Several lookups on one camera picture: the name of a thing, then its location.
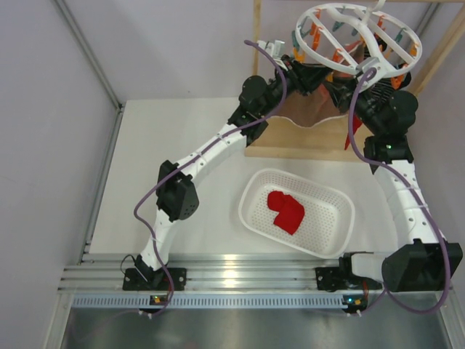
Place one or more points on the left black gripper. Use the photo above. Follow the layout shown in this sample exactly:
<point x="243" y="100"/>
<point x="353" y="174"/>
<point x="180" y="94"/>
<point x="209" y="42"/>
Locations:
<point x="305" y="77"/>

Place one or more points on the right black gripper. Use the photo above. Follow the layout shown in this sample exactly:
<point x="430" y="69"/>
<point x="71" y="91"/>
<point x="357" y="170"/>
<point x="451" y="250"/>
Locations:
<point x="343" y="91"/>

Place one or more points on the red sock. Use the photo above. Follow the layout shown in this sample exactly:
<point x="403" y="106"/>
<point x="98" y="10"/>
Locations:
<point x="290" y="212"/>
<point x="356" y="124"/>

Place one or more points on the black striped sock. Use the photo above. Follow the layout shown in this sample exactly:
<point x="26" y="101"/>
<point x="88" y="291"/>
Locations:
<point x="405" y="80"/>
<point x="381" y="91"/>

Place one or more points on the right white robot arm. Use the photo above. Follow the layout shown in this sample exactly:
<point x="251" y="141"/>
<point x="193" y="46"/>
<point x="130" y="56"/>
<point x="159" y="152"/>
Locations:
<point x="424" y="260"/>

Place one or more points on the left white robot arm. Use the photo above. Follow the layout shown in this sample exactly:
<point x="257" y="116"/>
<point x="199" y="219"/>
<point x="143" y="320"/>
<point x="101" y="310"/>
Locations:
<point x="176" y="189"/>

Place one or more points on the white round clip hanger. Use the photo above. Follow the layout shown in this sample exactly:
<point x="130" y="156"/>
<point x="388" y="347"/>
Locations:
<point x="342" y="35"/>

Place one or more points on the orange patterned sock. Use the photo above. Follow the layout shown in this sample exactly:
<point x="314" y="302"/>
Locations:
<point x="306" y="111"/>

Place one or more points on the white perforated plastic basket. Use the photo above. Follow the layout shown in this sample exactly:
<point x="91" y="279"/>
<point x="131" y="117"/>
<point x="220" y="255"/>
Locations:
<point x="329" y="213"/>

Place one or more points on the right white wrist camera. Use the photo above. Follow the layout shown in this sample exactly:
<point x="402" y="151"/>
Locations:
<point x="366" y="65"/>

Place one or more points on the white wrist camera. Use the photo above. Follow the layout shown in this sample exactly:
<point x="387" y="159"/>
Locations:
<point x="275" y="48"/>
<point x="366" y="65"/>

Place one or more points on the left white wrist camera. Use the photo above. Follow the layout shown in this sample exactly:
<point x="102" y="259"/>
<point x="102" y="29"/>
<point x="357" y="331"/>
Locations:
<point x="275" y="48"/>

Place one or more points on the wooden hanger stand frame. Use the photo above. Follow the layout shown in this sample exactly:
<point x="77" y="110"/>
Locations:
<point x="283" y="139"/>

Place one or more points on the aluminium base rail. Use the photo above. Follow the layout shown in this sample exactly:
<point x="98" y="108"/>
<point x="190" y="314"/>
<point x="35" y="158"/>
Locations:
<point x="217" y="281"/>

